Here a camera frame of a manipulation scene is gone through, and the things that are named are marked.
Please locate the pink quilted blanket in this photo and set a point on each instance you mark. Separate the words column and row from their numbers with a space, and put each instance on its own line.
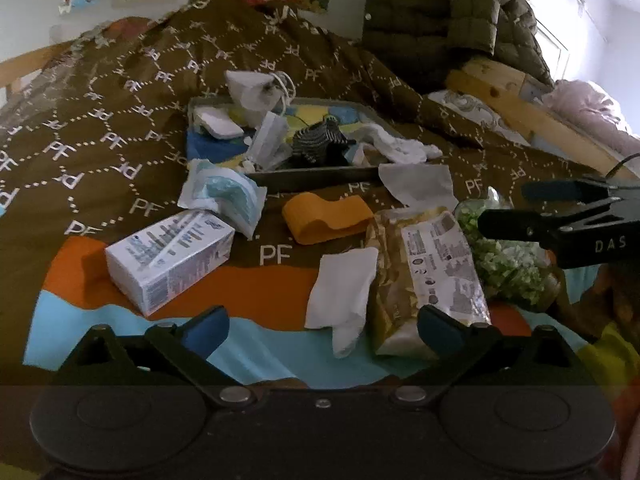
column 595, row 110

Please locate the yellow orange garment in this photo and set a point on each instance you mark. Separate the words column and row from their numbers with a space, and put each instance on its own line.
column 615, row 355

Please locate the orange elastic band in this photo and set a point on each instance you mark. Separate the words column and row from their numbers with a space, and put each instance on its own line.
column 320, row 215

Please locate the blue white plastic packet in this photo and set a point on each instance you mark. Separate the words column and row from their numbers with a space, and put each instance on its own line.
column 225, row 195

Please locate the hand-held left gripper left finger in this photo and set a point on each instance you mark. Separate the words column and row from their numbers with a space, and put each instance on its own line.
column 207, row 330

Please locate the yellow pasta bag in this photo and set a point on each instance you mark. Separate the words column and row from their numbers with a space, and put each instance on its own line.
column 435, row 270

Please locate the knotty wooden beam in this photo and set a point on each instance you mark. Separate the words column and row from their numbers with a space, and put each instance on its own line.
column 510, row 90

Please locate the white crumpled sock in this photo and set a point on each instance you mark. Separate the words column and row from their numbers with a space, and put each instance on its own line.
column 340, row 285

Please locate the clear plastic bag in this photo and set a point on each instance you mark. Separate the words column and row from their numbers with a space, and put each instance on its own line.
column 270, row 142

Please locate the white window frame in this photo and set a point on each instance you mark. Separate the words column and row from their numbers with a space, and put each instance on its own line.
column 550, row 50

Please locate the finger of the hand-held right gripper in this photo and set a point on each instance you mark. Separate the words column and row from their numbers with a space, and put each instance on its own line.
column 560, row 190
column 515, row 224

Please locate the white printed carton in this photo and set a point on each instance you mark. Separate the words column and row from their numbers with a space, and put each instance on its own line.
column 165, row 265

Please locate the white soft packet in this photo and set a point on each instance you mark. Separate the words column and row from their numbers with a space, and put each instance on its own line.
column 217, row 122

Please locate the clear bag of green pieces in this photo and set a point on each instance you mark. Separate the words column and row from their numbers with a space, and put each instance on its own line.
column 510, row 265

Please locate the shallow box with colourful lining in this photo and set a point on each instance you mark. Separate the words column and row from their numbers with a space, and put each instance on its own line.
column 310, row 176

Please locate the brown printed blanket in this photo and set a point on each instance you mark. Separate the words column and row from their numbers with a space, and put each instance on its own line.
column 125, row 110

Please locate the black white striped cloth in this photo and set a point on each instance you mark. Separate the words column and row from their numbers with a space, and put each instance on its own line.
column 312, row 142

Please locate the wooden bed frame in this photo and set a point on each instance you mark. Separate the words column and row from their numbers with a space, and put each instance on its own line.
column 30, row 60

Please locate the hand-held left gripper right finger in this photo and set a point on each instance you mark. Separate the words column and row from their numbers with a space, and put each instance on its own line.
column 440, row 332

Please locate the olive green puffer jacket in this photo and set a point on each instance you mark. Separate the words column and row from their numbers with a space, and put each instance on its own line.
column 440, row 10

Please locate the white paper sheet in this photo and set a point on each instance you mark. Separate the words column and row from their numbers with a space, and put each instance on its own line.
column 415, row 185

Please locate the patterned white pillow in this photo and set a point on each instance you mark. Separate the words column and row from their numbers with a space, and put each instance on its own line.
column 475, row 110

